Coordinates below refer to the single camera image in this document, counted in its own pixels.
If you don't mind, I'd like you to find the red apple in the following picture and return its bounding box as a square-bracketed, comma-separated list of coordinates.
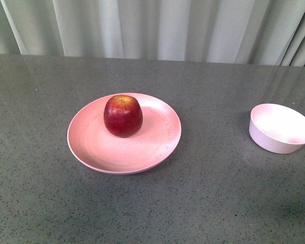
[103, 94, 143, 138]

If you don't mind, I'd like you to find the pink round plate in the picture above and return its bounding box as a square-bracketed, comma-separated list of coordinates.
[67, 93, 181, 174]

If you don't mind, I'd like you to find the white pleated curtain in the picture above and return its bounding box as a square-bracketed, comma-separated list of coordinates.
[0, 1, 305, 67]

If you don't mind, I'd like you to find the pale pink bowl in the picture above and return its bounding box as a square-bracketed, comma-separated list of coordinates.
[249, 103, 305, 154]

